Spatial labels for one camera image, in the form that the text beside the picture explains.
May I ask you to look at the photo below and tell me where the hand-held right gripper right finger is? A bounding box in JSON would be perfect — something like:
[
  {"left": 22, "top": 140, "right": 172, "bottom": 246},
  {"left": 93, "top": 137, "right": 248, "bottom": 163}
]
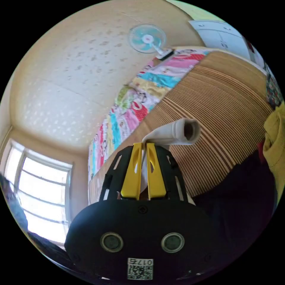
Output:
[{"left": 146, "top": 142, "right": 167, "bottom": 200}]

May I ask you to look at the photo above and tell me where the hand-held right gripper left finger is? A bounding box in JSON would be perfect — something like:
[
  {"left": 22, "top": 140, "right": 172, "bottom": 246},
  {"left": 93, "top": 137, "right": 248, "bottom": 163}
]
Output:
[{"left": 120, "top": 142, "right": 143, "bottom": 199}]

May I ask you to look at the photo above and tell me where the white long sleeve shirt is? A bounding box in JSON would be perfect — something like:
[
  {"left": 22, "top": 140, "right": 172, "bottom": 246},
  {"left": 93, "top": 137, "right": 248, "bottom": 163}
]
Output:
[{"left": 140, "top": 118, "right": 201, "bottom": 205}]

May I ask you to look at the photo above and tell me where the window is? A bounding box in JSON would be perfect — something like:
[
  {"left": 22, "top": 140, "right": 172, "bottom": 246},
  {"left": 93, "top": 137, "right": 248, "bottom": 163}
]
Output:
[{"left": 0, "top": 138, "right": 74, "bottom": 245}]

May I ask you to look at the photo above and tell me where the pile of clothes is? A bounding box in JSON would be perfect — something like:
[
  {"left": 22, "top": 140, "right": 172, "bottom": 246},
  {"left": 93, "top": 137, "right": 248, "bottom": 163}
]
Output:
[{"left": 193, "top": 106, "right": 285, "bottom": 225}]

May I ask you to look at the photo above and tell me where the white cupboard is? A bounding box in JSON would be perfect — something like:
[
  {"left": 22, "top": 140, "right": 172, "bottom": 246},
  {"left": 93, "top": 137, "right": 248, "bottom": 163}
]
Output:
[{"left": 189, "top": 20, "right": 266, "bottom": 65}]

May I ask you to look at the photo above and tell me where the wall fan with blue blades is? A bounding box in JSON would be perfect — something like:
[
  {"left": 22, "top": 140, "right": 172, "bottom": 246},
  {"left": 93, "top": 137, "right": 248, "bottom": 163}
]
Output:
[{"left": 127, "top": 24, "right": 175, "bottom": 61}]

